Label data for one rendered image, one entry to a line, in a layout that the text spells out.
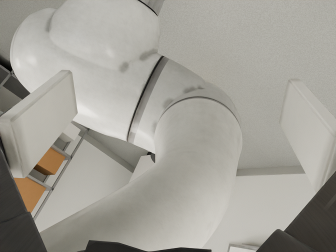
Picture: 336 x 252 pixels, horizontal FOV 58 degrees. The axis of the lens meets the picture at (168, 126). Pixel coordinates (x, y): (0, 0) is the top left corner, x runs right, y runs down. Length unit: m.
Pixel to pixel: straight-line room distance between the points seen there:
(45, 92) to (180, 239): 0.10
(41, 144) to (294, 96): 0.13
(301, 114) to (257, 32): 2.14
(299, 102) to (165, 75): 0.24
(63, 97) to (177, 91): 0.20
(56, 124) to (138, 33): 0.24
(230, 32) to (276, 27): 0.32
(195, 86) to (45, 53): 0.19
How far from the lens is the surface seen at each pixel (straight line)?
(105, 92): 0.37
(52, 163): 4.27
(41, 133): 0.16
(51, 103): 0.17
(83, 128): 4.46
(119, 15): 0.39
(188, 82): 0.38
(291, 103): 0.18
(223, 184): 0.22
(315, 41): 2.30
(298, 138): 0.17
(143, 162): 4.37
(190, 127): 0.27
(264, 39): 2.32
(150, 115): 0.37
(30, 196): 4.18
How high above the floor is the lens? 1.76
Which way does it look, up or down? 29 degrees down
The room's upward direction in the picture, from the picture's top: 156 degrees counter-clockwise
